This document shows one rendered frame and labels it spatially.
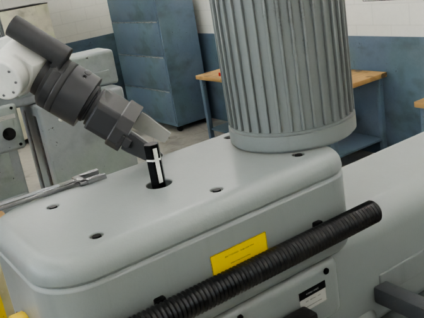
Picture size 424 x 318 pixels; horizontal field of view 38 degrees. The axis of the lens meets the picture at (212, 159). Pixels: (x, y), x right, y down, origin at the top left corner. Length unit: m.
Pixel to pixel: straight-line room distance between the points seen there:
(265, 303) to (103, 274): 0.26
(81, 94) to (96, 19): 9.69
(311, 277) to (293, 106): 0.25
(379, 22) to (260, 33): 5.30
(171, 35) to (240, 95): 7.25
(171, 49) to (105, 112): 7.22
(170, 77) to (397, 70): 3.24
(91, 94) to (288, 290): 0.41
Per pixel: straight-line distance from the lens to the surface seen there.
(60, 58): 0.96
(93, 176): 0.93
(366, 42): 6.29
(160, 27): 8.08
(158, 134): 1.05
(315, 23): 0.88
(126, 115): 0.95
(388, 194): 1.07
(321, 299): 0.95
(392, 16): 6.05
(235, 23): 0.89
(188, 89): 8.33
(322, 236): 0.85
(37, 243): 0.77
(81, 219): 0.80
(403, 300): 1.02
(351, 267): 1.00
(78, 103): 0.96
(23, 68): 0.96
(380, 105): 6.15
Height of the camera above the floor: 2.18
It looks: 18 degrees down
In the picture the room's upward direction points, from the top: 10 degrees counter-clockwise
